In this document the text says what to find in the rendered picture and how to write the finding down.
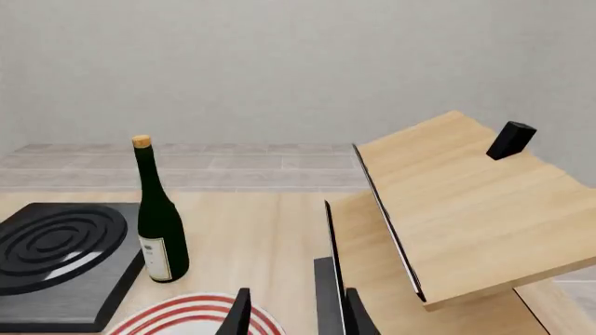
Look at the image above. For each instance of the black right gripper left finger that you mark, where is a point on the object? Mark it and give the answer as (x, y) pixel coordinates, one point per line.
(238, 317)

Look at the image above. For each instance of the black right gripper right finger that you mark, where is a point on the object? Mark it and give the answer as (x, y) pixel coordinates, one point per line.
(359, 319)

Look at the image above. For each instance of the pale wooden cabinet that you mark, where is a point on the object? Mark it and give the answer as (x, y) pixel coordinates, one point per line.
(372, 251)

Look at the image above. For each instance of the white plate with red rings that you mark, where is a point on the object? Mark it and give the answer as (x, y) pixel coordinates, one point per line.
(186, 314)

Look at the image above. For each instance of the dark green wine bottle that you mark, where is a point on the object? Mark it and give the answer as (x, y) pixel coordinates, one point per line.
(160, 223)

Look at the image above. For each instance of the pale wooden drawer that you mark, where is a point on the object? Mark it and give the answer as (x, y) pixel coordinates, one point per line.
(465, 209)

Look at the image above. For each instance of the flat black stove plate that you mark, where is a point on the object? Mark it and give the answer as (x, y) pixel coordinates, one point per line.
(60, 244)

